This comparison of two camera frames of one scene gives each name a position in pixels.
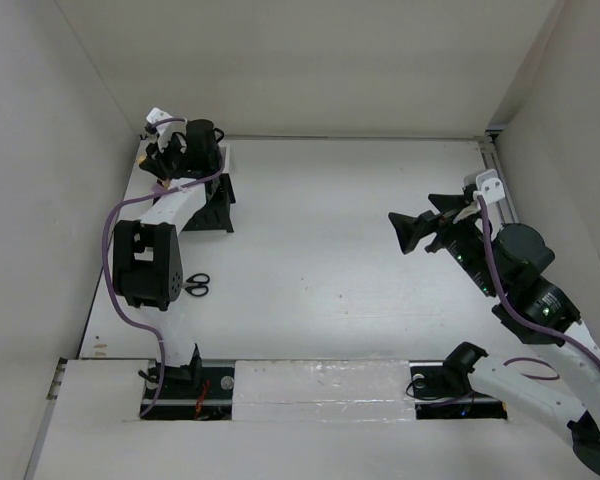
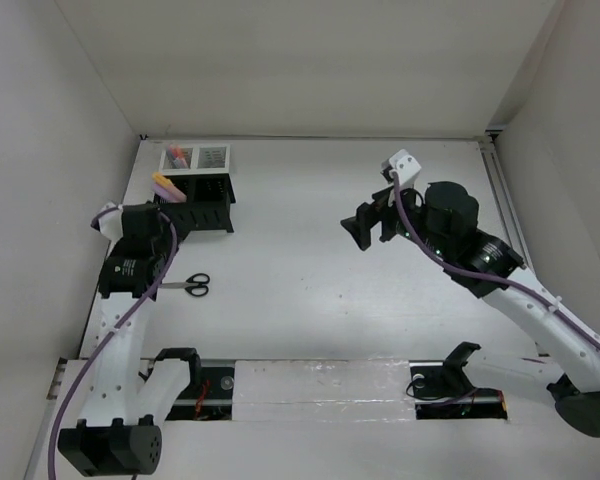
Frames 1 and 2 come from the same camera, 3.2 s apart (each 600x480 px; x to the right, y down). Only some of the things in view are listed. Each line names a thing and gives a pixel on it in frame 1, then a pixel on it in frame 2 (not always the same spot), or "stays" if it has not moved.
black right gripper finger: x=451 y=202 to x=389 y=230
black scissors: x=194 y=284 stays
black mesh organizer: x=216 y=213 stays
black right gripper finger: x=409 y=230 to x=367 y=217
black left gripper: x=157 y=161 to x=119 y=250
